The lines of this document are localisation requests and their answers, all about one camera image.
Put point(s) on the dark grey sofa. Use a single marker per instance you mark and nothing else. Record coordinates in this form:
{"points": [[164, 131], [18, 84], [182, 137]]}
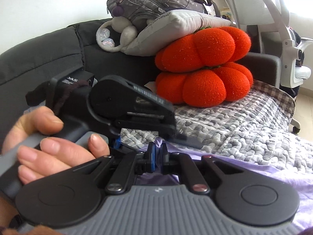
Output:
{"points": [[36, 53]]}

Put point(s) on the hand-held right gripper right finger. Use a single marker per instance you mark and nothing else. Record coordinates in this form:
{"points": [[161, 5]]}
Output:
{"points": [[164, 159]]}

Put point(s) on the light grey pillow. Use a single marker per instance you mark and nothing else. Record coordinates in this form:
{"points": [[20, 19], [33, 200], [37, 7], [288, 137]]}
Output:
{"points": [[176, 22]]}

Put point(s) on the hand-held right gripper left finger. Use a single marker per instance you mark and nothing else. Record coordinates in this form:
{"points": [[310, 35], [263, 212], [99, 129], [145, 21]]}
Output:
{"points": [[152, 159]]}

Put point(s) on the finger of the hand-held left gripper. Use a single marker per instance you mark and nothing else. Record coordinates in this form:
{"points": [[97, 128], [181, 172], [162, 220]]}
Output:
{"points": [[185, 140]]}

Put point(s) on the white mesh office chair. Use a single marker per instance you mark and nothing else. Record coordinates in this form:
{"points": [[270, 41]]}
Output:
{"points": [[256, 0]]}

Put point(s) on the grey checkered quilted blanket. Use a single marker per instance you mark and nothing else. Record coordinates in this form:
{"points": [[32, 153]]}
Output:
{"points": [[232, 127]]}

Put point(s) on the lilac pants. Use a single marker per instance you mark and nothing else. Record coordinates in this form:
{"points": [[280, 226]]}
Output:
{"points": [[244, 171]]}

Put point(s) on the orange pumpkin cushion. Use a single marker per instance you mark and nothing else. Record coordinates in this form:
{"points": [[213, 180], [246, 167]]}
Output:
{"points": [[200, 49], [203, 85]]}

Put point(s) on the white plush toy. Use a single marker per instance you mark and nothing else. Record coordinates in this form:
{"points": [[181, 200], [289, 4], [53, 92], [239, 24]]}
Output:
{"points": [[122, 27]]}

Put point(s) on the person's left hand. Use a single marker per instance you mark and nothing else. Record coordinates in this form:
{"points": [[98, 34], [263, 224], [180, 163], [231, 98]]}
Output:
{"points": [[61, 151]]}

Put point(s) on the grey quilted bag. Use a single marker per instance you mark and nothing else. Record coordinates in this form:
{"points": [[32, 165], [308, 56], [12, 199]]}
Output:
{"points": [[146, 2]]}

